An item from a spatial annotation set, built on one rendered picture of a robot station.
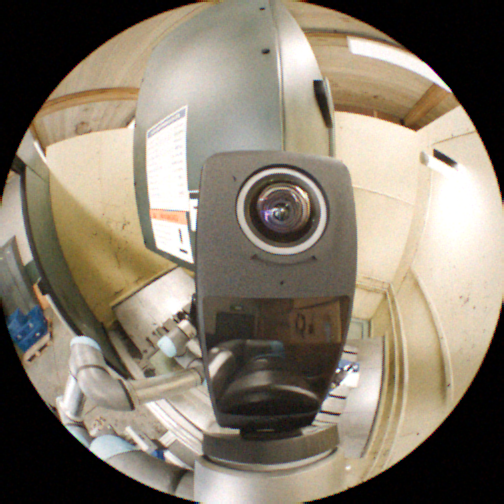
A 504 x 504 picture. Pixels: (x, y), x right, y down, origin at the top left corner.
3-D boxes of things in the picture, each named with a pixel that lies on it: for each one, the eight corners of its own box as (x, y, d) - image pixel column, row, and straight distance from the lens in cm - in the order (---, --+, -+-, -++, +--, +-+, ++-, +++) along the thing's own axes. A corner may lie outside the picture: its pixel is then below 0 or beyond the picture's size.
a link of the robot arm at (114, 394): (85, 405, 43) (225, 368, 63) (73, 366, 49) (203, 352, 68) (96, 425, 53) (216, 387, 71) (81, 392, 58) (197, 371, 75)
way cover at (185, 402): (279, 461, 116) (283, 465, 101) (158, 388, 130) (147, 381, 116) (302, 424, 116) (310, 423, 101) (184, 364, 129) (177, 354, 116)
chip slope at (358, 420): (339, 456, 128) (362, 457, 106) (233, 428, 113) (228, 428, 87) (368, 352, 152) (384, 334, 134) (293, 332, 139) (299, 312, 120)
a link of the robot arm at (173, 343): (161, 350, 70) (152, 339, 63) (180, 334, 71) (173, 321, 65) (174, 362, 65) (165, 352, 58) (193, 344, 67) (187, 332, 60)
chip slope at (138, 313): (160, 373, 133) (143, 357, 112) (123, 326, 178) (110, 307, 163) (229, 306, 156) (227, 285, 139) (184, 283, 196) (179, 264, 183)
